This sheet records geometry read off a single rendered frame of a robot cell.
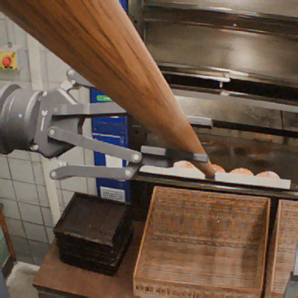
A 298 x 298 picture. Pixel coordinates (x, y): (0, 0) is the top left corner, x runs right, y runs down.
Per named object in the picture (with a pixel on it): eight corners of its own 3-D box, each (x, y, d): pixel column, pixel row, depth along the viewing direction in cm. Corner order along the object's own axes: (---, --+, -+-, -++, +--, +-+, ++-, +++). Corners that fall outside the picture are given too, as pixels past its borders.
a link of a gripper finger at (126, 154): (50, 123, 51) (46, 136, 51) (142, 153, 49) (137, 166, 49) (60, 128, 55) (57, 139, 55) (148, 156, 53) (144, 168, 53)
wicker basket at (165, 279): (153, 226, 232) (153, 184, 216) (261, 237, 223) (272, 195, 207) (131, 297, 193) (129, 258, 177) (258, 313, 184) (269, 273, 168)
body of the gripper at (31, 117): (31, 91, 58) (96, 95, 57) (21, 154, 58) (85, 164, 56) (8, 78, 51) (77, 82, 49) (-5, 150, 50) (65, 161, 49)
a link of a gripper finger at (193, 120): (150, 122, 53) (150, 116, 53) (212, 129, 52) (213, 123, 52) (145, 118, 50) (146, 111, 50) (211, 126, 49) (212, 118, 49)
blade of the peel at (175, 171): (289, 188, 144) (290, 180, 145) (126, 169, 154) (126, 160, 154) (277, 189, 180) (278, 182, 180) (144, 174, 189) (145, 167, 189)
